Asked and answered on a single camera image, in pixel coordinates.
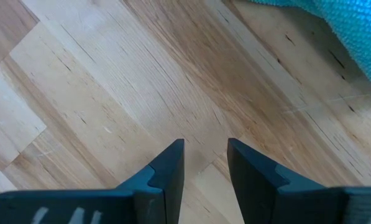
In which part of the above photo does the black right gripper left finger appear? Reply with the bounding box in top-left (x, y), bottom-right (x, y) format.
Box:
top-left (0, 138), bottom-right (185, 224)

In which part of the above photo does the blue microfiber towel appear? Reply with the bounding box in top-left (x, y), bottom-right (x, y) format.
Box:
top-left (247, 0), bottom-right (371, 93)

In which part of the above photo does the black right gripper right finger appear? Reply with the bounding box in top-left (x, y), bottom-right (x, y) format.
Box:
top-left (227, 138), bottom-right (371, 224)

